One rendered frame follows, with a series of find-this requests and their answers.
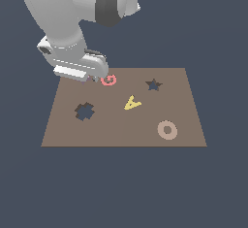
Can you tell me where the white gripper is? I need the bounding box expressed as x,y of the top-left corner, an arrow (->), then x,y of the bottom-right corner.
36,36 -> 109,82

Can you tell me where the brown slotted board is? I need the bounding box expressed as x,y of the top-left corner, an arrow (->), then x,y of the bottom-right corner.
41,67 -> 208,148

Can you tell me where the pink letter G piece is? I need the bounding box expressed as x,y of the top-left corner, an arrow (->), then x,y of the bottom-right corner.
100,74 -> 118,86

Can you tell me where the yellow letter A piece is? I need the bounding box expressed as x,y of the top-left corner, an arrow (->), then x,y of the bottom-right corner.
123,94 -> 142,112

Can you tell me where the tan ring piece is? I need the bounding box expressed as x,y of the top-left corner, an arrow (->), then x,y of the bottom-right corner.
157,119 -> 178,141

